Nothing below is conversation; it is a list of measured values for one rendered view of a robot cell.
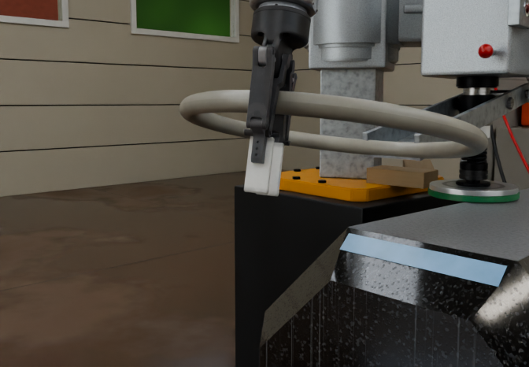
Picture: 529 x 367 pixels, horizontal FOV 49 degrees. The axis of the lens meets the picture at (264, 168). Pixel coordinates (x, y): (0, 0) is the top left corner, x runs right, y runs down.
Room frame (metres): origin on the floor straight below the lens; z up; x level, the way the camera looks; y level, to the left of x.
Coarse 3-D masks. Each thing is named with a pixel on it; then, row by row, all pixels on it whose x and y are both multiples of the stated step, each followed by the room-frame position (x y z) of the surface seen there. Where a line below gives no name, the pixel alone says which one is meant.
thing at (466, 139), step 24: (192, 96) 0.84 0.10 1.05; (216, 96) 0.78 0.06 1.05; (240, 96) 0.76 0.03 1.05; (288, 96) 0.73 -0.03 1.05; (312, 96) 0.72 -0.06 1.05; (336, 96) 0.72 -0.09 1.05; (192, 120) 0.96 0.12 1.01; (216, 120) 1.05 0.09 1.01; (360, 120) 0.72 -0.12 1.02; (384, 120) 0.72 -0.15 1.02; (408, 120) 0.72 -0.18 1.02; (432, 120) 0.73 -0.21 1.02; (456, 120) 0.76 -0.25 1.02; (312, 144) 1.17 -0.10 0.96; (336, 144) 1.16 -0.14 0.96; (360, 144) 1.15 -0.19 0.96; (384, 144) 1.12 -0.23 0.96; (408, 144) 1.09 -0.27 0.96; (432, 144) 1.04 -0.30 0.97; (456, 144) 0.97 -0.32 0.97; (480, 144) 0.82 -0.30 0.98
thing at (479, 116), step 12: (456, 96) 1.49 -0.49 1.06; (504, 96) 1.43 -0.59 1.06; (516, 96) 1.51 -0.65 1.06; (432, 108) 1.38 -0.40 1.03; (444, 108) 1.43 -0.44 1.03; (456, 108) 1.49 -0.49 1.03; (480, 108) 1.31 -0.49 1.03; (492, 108) 1.37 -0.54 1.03; (504, 108) 1.44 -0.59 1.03; (468, 120) 1.26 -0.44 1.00; (480, 120) 1.31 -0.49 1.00; (492, 120) 1.38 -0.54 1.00; (372, 132) 1.16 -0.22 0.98; (384, 132) 1.20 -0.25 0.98; (396, 132) 1.24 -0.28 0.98; (408, 132) 1.28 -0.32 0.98; (372, 156) 1.15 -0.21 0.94; (384, 156) 1.13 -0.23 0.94; (396, 156) 1.11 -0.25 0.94
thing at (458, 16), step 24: (432, 0) 1.43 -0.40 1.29; (456, 0) 1.40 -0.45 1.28; (480, 0) 1.36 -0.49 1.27; (504, 0) 1.33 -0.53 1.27; (432, 24) 1.43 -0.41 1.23; (456, 24) 1.39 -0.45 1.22; (480, 24) 1.36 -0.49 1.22; (504, 24) 1.32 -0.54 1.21; (432, 48) 1.43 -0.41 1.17; (456, 48) 1.39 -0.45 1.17; (504, 48) 1.32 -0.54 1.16; (528, 48) 1.41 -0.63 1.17; (432, 72) 1.43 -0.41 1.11; (456, 72) 1.39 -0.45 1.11; (480, 72) 1.36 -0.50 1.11; (504, 72) 1.32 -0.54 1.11; (528, 72) 1.42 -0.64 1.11
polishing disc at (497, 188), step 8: (432, 184) 1.46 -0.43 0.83; (440, 184) 1.46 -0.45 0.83; (448, 184) 1.46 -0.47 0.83; (496, 184) 1.46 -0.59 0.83; (504, 184) 1.46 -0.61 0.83; (512, 184) 1.46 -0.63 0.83; (448, 192) 1.39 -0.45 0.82; (456, 192) 1.38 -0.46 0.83; (464, 192) 1.37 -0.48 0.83; (472, 192) 1.36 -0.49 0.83; (480, 192) 1.35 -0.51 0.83; (488, 192) 1.35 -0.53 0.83; (496, 192) 1.35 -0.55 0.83; (504, 192) 1.36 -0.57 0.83; (512, 192) 1.38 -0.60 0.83
